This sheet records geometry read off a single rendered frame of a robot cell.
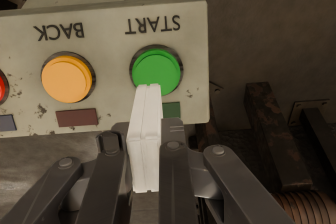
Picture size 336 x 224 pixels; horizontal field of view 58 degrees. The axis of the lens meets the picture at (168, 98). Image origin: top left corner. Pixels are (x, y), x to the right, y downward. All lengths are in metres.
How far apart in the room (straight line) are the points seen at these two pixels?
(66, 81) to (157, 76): 0.07
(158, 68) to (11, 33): 0.12
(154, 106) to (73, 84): 0.11
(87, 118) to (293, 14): 0.81
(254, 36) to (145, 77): 0.77
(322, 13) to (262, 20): 0.17
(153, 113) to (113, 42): 0.11
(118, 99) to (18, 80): 0.09
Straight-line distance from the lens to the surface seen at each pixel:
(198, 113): 0.28
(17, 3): 0.96
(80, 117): 0.28
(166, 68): 0.25
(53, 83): 0.27
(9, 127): 0.31
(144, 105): 0.17
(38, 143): 1.37
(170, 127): 0.16
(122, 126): 0.16
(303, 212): 0.82
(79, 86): 0.26
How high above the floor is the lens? 0.80
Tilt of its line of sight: 47 degrees down
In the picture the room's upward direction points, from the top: 177 degrees clockwise
